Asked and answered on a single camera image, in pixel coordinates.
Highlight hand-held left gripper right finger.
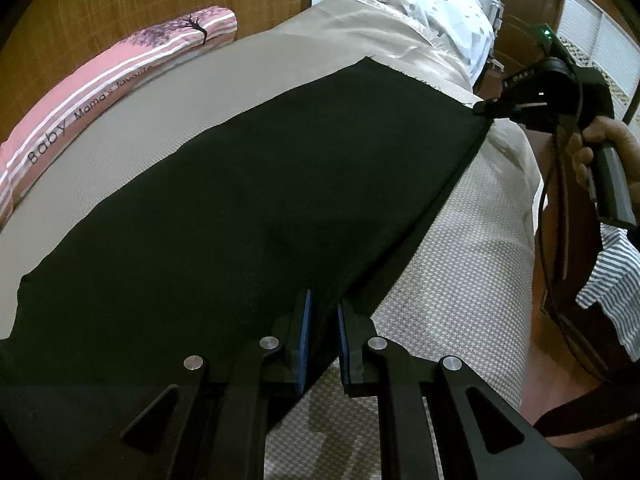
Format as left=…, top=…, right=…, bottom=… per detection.
left=337, top=300, right=585, bottom=480

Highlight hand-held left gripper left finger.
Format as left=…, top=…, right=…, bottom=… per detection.
left=85, top=289, right=314, bottom=480

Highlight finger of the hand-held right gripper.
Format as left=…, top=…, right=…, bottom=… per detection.
left=472, top=96, right=549, bottom=122

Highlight black pants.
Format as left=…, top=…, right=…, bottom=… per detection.
left=0, top=56, right=493, bottom=480

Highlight person's right hand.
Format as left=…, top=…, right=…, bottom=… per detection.
left=565, top=116, right=640, bottom=196

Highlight white wardrobe doors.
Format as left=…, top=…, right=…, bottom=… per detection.
left=555, top=0, right=640, bottom=122

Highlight brown wooden door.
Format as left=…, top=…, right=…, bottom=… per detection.
left=492, top=0, right=567, bottom=106

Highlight white dotted pillow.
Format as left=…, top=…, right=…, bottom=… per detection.
left=357, top=0, right=496, bottom=87

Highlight beige satin blanket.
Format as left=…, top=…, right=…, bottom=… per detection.
left=235, top=0, right=482, bottom=107

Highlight grey striped shirt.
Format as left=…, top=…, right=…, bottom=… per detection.
left=575, top=224, right=640, bottom=357

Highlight dark cloth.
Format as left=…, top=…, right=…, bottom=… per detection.
left=532, top=389, right=640, bottom=480

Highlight grey textured bed sheet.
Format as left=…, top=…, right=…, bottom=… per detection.
left=0, top=0, right=543, bottom=480

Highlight pink striped long pillow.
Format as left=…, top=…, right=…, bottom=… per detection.
left=0, top=5, right=239, bottom=226

